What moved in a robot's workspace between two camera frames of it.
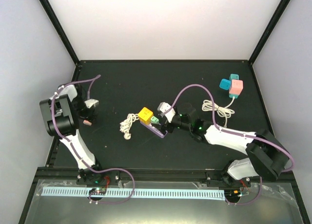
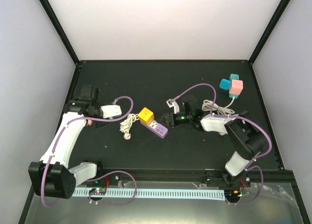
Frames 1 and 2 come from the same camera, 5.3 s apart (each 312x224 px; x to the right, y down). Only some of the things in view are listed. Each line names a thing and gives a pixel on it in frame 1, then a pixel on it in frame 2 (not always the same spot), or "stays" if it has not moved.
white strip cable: [126, 124] stays
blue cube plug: [225, 84] stays
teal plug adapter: [233, 76] → [236, 81]
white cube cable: [224, 111] stays
